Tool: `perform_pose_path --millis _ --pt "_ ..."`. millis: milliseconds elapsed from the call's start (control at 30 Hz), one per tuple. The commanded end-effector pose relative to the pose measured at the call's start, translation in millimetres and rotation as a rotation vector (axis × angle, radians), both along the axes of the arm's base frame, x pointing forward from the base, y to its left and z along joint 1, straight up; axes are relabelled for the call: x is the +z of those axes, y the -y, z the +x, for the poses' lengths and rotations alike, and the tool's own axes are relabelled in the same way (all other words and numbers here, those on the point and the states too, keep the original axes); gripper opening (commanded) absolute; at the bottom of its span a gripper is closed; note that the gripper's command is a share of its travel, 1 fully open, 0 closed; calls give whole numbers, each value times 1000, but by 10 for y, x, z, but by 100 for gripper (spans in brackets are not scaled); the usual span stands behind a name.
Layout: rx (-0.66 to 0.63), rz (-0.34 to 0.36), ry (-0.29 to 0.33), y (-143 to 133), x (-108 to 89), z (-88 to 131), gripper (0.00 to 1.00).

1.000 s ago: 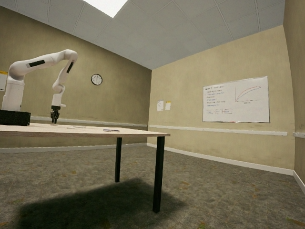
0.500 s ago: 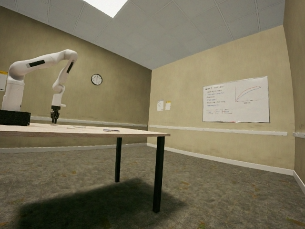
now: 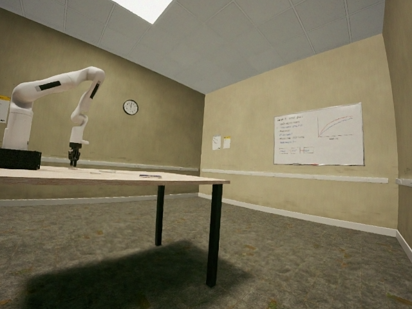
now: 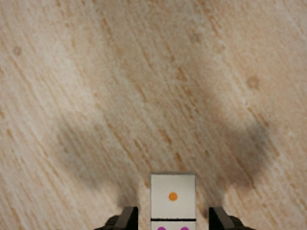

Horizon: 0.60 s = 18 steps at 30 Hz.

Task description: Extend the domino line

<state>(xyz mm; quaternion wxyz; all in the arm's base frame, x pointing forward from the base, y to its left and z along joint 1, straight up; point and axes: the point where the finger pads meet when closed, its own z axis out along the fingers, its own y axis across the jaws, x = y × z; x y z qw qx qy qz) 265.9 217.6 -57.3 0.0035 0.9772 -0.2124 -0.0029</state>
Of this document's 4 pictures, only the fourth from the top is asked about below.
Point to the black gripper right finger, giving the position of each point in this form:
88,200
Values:
220,220

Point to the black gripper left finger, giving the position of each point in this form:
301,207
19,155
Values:
128,220

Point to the white domino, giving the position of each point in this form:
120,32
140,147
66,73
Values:
173,201

